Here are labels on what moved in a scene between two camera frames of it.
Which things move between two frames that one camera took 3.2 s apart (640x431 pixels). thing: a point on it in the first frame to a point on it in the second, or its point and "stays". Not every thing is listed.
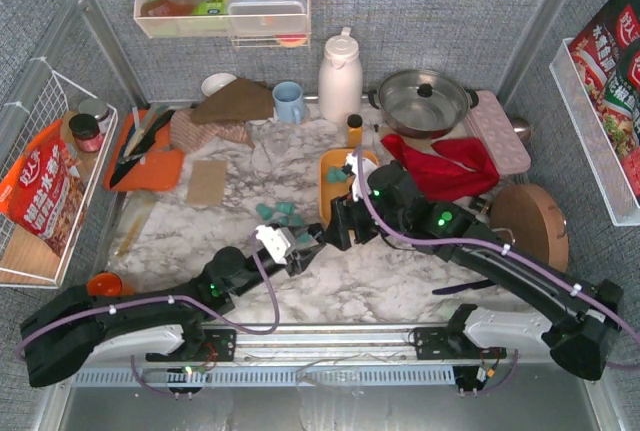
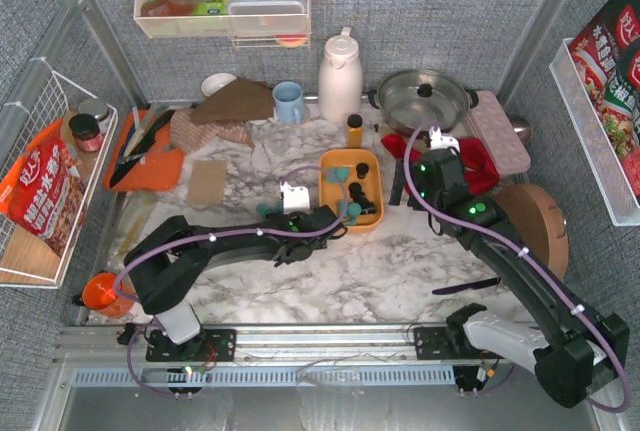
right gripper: [344, 221] to [439, 156]
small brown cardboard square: [206, 186] stays
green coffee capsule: [332, 175] stays
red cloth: [438, 179] stays
